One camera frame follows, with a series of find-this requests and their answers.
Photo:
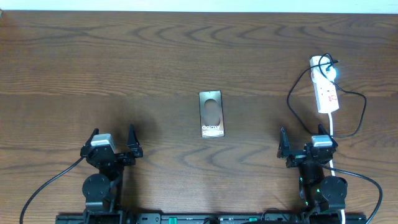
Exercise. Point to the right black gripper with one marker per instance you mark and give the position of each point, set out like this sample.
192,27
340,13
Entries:
283,150

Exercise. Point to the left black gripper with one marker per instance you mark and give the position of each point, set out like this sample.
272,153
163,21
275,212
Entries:
135,148

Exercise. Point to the Galaxy S25 Ultra smartphone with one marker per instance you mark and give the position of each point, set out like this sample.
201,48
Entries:
211,114

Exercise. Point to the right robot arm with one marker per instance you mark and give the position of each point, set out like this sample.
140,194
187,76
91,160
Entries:
324,195

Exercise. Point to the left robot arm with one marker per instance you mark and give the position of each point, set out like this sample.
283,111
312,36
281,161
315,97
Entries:
103,190

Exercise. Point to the white USB charger plug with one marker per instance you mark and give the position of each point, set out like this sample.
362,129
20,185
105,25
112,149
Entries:
323,73

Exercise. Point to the white power strip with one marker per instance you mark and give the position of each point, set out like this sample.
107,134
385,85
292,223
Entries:
325,93

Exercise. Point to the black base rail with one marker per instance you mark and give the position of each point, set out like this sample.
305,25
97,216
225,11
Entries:
156,218

